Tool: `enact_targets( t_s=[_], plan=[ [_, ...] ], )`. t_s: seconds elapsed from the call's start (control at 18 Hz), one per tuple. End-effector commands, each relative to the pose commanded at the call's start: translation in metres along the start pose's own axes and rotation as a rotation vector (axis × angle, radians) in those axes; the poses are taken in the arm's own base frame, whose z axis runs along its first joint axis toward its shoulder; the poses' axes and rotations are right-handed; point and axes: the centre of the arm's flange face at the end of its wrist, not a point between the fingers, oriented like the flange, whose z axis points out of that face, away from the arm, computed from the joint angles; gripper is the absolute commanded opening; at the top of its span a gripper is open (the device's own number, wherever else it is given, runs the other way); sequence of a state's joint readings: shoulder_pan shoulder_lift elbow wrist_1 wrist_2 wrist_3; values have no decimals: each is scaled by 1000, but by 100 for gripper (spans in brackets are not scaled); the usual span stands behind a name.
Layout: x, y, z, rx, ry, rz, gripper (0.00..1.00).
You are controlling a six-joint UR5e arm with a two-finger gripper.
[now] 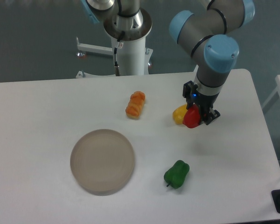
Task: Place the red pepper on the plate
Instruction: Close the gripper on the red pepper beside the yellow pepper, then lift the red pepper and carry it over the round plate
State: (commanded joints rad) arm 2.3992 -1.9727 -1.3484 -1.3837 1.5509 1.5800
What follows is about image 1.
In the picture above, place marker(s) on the yellow toy bell pepper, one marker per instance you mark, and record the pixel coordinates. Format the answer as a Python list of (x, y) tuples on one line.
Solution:
[(178, 114)]

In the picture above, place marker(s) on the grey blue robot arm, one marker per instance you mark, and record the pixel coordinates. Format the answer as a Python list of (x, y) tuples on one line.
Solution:
[(204, 38)]

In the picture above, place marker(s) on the green toy bell pepper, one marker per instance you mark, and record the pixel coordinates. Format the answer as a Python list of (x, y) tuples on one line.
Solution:
[(175, 176)]

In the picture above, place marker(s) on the beige round plate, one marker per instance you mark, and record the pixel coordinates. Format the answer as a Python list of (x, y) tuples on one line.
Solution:
[(102, 161)]

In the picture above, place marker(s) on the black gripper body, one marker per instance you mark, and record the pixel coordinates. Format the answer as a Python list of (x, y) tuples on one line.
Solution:
[(202, 101)]

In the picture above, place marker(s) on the red toy bell pepper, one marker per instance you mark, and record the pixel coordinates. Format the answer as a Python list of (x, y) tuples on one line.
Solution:
[(192, 117)]

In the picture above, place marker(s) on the orange toy bread loaf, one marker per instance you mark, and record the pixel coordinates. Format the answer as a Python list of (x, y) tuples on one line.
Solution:
[(135, 105)]

